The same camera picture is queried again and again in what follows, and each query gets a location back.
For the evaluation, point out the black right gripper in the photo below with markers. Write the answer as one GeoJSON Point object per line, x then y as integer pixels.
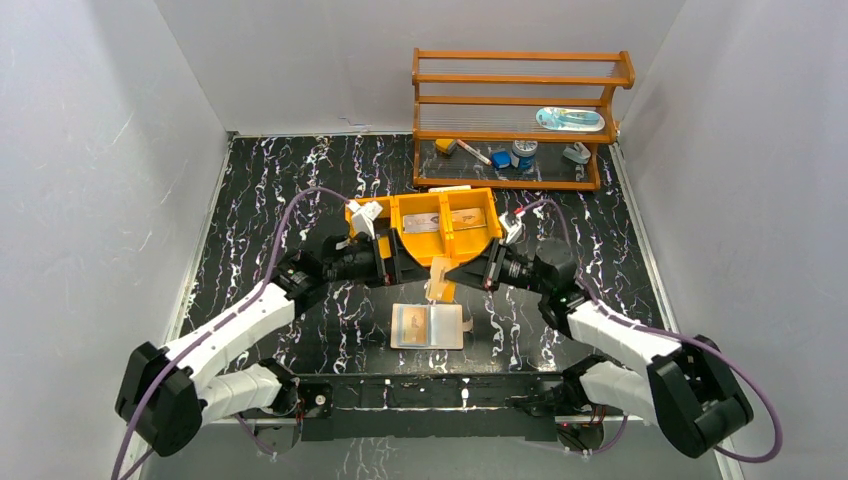
{"type": "Point", "coordinates": [477, 271]}

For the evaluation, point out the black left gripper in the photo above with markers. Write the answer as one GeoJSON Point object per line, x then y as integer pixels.
{"type": "Point", "coordinates": [385, 258]}

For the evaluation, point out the left orange bin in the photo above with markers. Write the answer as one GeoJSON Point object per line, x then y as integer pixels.
{"type": "Point", "coordinates": [384, 224]}

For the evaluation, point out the beige leather card holder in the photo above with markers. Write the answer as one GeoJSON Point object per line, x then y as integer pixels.
{"type": "Point", "coordinates": [447, 328]}

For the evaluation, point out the blue small box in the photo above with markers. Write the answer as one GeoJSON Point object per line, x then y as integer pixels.
{"type": "Point", "coordinates": [501, 159]}

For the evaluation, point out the orange wooden shelf rack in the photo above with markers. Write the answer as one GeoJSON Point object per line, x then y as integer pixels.
{"type": "Point", "coordinates": [489, 99]}

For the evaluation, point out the aluminium frame rail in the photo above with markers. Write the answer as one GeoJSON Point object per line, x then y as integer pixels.
{"type": "Point", "coordinates": [694, 413]}

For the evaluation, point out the right orange bin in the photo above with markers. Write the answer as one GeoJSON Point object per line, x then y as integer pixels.
{"type": "Point", "coordinates": [466, 244]}

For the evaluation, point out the yellow sponge block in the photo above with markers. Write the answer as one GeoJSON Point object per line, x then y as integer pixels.
{"type": "Point", "coordinates": [445, 147]}

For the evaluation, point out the white marker pen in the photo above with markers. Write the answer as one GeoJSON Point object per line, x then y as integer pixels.
{"type": "Point", "coordinates": [474, 152]}

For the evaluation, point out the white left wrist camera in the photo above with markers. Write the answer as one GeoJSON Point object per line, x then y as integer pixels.
{"type": "Point", "coordinates": [363, 217]}

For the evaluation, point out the brown card in bin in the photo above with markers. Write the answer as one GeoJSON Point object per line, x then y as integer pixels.
{"type": "Point", "coordinates": [468, 218]}

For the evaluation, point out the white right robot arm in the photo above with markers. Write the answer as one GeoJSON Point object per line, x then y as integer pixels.
{"type": "Point", "coordinates": [649, 358]}

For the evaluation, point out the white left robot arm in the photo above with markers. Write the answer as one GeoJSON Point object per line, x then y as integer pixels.
{"type": "Point", "coordinates": [225, 344]}

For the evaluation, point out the blue packaged item on shelf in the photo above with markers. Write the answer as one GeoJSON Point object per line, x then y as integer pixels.
{"type": "Point", "coordinates": [570, 119]}

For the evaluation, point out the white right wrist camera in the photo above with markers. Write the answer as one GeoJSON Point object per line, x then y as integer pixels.
{"type": "Point", "coordinates": [512, 226]}

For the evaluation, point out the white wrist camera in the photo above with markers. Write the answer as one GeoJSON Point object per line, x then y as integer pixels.
{"type": "Point", "coordinates": [512, 226]}
{"type": "Point", "coordinates": [363, 217]}

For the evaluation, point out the middle orange bin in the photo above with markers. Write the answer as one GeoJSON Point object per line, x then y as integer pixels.
{"type": "Point", "coordinates": [423, 247]}

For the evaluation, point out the blue white tape roll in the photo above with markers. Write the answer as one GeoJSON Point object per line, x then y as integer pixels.
{"type": "Point", "coordinates": [523, 154]}

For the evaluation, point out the silver card in bin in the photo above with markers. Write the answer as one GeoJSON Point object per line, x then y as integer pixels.
{"type": "Point", "coordinates": [420, 223]}

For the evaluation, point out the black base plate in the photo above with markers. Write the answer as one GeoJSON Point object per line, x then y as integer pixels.
{"type": "Point", "coordinates": [529, 406]}

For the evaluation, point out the orange bin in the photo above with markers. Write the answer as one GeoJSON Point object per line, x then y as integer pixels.
{"type": "Point", "coordinates": [466, 244]}
{"type": "Point", "coordinates": [384, 224]}
{"type": "Point", "coordinates": [423, 247]}

